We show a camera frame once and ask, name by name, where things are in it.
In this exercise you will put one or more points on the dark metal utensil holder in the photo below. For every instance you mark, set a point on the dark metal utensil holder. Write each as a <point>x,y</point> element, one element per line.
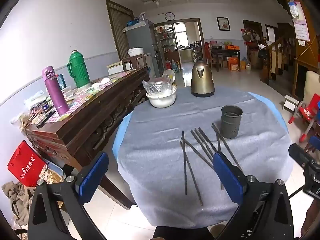
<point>231,127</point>

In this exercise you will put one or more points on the orange carton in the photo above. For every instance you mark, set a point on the orange carton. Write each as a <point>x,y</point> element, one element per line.
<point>234,64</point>

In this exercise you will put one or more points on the brown door curtain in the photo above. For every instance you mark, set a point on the brown door curtain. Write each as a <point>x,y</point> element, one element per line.
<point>120,30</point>

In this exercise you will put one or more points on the wooden chair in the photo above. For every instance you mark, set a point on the wooden chair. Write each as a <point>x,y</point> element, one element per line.
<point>136,61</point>

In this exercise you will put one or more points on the bunch of metal chopsticks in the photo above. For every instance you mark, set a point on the bunch of metal chopsticks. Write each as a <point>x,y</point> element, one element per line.
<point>184,165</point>

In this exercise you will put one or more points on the red plastic chair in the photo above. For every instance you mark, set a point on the red plastic chair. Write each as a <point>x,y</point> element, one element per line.
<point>308,110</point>

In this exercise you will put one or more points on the red shopping bag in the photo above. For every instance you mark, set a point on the red shopping bag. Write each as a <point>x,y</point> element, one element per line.
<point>25,162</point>

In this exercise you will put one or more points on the wooden staircase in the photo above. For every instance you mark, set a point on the wooden staircase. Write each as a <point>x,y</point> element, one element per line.
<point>282,55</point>

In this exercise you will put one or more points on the dark wooden dining table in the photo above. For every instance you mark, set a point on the dark wooden dining table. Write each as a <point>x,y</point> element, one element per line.
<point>225,52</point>

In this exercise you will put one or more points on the wall calendar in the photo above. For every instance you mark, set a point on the wall calendar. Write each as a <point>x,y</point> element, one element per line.
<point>301,30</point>

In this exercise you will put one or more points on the metal basin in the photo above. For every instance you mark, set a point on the metal basin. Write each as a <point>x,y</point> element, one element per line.
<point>56,176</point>

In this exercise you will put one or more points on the framed wall picture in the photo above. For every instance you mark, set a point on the framed wall picture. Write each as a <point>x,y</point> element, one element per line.
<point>223,24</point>

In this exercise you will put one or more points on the large water jug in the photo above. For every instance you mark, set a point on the large water jug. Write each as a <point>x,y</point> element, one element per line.
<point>246,63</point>

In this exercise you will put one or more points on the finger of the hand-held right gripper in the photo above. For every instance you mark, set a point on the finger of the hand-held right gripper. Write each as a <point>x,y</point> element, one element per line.
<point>300,153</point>

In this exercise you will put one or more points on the white step stool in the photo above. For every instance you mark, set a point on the white step stool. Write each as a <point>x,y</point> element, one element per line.
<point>291,103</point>

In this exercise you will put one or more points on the round wall clock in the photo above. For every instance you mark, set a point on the round wall clock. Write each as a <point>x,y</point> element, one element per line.
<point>170,16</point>

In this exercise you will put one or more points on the flat orange box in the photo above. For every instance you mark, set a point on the flat orange box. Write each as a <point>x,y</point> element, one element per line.
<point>232,47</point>

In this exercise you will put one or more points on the beige cloth rag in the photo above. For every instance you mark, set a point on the beige cloth rag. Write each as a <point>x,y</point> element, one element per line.
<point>18,200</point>

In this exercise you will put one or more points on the person's right forearm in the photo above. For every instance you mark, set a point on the person's right forearm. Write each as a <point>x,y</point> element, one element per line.
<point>312,217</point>

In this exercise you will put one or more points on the blue detergent bottles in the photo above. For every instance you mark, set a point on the blue detergent bottles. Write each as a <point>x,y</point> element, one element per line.
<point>175,66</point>

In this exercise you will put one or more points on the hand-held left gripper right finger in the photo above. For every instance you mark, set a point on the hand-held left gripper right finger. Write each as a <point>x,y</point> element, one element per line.
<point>227,177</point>

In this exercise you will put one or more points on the grey refrigerator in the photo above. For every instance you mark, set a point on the grey refrigerator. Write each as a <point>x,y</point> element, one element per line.
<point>140,40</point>

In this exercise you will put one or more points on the glass display cabinet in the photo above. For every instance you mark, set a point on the glass display cabinet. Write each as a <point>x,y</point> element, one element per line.
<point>166,42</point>

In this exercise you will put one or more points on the cream upholstered chair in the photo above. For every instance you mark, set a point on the cream upholstered chair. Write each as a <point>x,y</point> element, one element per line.
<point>311,85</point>

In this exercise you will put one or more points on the carved wooden sideboard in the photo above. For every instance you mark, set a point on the carved wooden sideboard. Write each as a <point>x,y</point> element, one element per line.
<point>82,130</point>

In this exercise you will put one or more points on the patterned table mat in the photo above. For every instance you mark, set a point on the patterned table mat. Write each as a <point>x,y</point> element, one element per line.
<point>105,83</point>

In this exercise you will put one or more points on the grey tablecloth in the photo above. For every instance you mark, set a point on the grey tablecloth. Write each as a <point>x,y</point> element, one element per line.
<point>155,135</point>

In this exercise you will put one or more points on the white storage box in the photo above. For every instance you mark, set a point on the white storage box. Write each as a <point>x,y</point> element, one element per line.
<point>115,67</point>

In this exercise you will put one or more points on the purple insulated bottle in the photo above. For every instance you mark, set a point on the purple insulated bottle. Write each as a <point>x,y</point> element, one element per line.
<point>56,95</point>

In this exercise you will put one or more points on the golden electric kettle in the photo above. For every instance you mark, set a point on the golden electric kettle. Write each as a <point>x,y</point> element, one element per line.
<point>202,82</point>

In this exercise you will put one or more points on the white bowl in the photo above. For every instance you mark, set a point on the white bowl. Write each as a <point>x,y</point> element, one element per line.
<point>160,102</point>

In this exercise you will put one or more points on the green thermos flask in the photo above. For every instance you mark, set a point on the green thermos flask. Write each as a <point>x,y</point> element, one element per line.
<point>80,72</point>

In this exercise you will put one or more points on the teal bottle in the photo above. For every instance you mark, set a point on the teal bottle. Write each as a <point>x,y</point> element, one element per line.
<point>62,81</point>

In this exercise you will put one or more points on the cluster of hanging bags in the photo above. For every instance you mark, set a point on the cluster of hanging bags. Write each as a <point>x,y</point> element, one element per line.
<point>250,35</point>

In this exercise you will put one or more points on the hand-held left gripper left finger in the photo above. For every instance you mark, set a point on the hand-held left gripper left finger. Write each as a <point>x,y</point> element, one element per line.
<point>92,177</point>

